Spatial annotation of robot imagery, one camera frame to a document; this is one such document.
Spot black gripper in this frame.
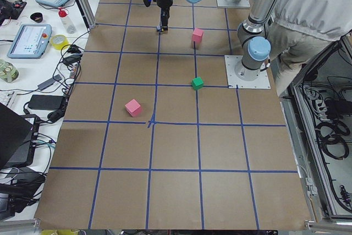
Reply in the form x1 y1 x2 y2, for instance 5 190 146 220
156 0 173 31

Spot pink cube near arm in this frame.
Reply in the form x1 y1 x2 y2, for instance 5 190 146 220
191 28 204 48

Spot green cube centre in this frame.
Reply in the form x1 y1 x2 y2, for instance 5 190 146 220
191 76 204 90

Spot clear bottle red cap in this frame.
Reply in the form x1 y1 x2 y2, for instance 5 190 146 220
58 9 76 34

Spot pink cube front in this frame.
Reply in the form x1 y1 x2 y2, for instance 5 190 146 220
125 99 142 117

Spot yellow tape roll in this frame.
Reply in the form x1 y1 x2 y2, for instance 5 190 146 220
50 35 69 51

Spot black bowl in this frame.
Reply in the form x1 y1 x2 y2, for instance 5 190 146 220
30 12 43 23

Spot lower teach pendant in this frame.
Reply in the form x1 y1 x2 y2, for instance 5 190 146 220
7 24 52 59

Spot person in grey clothes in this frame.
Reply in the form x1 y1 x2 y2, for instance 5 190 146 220
267 0 351 95

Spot black power adapter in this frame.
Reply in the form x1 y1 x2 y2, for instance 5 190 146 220
28 95 64 111

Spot green tape rolls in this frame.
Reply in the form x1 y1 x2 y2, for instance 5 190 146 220
0 59 19 83

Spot black laptop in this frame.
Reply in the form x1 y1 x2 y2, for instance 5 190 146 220
1 104 40 169

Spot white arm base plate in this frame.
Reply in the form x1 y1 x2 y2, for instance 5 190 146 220
224 55 271 89

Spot coiled black cables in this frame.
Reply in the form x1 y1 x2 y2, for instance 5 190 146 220
313 119 351 161

